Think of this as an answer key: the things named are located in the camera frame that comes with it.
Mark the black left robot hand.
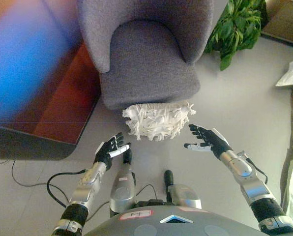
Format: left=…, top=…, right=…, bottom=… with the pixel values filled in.
left=93, top=132, right=132, bottom=171

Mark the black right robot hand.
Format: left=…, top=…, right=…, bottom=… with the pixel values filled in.
left=183, top=124, right=233, bottom=162

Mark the white fringed pillow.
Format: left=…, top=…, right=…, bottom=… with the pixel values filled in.
left=122, top=100, right=197, bottom=142

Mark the silver left robot leg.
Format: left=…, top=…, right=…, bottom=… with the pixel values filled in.
left=109, top=148, right=137, bottom=218

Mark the silver robot leg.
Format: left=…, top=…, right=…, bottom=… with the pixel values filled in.
left=109, top=148, right=137, bottom=218
left=163, top=170, right=203, bottom=210

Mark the silver right robot leg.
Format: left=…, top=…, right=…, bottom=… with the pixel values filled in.
left=163, top=170, right=203, bottom=210

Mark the grey robot torso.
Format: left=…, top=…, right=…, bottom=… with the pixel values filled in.
left=84, top=205, right=271, bottom=236

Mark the dark wooden table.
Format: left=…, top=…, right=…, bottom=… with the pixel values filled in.
left=0, top=0, right=103, bottom=161

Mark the grey fabric armchair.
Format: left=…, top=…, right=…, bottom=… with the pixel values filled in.
left=77, top=0, right=228, bottom=111

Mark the green leafy houseplant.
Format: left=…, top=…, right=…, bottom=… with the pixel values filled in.
left=204, top=0, right=267, bottom=71

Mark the brown cardboard box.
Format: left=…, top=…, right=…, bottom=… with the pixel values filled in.
left=260, top=0, right=293, bottom=48

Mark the black floor cable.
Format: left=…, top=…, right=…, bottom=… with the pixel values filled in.
left=11, top=159, right=89, bottom=207

